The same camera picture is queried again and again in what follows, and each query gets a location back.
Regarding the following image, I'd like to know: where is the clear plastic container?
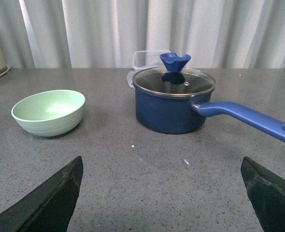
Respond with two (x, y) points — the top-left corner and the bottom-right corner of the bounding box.
(127, 49), (171, 88)

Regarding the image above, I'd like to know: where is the green bowl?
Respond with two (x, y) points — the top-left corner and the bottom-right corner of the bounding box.
(11, 89), (86, 137)

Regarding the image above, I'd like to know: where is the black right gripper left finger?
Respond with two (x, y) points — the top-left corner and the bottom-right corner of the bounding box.
(0, 156), (83, 232)

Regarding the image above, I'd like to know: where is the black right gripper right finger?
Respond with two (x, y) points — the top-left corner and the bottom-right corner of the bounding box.
(240, 157), (285, 232)

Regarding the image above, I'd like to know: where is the blue saucepan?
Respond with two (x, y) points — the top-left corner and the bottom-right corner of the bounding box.
(135, 88), (285, 142)

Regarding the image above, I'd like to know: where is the glass lid blue knob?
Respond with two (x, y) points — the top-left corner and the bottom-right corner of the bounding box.
(132, 52), (216, 98)

